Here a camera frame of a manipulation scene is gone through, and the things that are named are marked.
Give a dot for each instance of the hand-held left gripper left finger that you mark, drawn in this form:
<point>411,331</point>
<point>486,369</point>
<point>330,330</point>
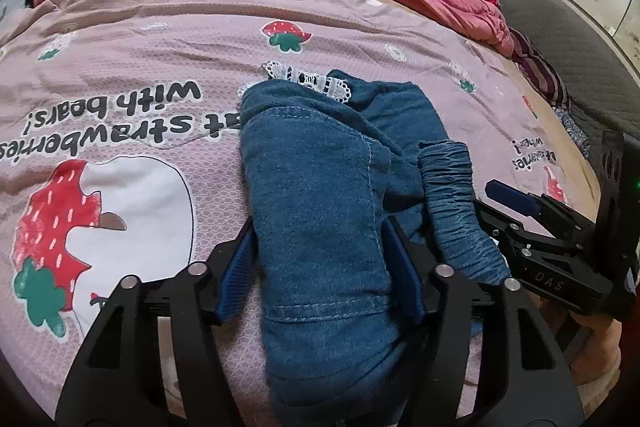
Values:
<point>237,272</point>

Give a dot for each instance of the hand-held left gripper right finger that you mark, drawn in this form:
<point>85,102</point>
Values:
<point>406,268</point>

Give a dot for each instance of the grey padded headboard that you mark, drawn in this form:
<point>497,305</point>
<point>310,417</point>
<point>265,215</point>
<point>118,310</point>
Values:
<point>575,72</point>

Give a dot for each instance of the pink strawberry printed bedsheet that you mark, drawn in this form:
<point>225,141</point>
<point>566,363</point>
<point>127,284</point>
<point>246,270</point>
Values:
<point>150,57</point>

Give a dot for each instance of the purple striped cloth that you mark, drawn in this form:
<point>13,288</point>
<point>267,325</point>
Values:
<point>542,77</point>

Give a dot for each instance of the blue denim pants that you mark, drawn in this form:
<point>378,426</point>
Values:
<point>320,207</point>

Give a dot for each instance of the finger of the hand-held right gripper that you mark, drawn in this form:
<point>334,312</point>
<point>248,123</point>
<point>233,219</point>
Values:
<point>510,237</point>
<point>515,199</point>

